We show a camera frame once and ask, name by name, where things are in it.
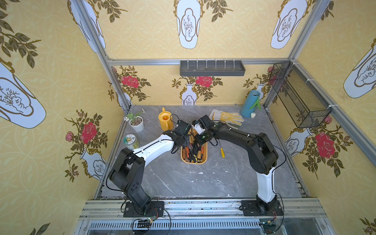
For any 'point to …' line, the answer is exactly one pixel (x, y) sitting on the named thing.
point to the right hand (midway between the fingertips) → (200, 136)
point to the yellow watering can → (166, 123)
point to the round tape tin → (129, 140)
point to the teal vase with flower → (251, 100)
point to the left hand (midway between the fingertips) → (178, 138)
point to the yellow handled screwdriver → (222, 152)
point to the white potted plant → (136, 121)
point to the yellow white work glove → (234, 118)
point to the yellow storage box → (194, 152)
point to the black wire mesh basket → (303, 103)
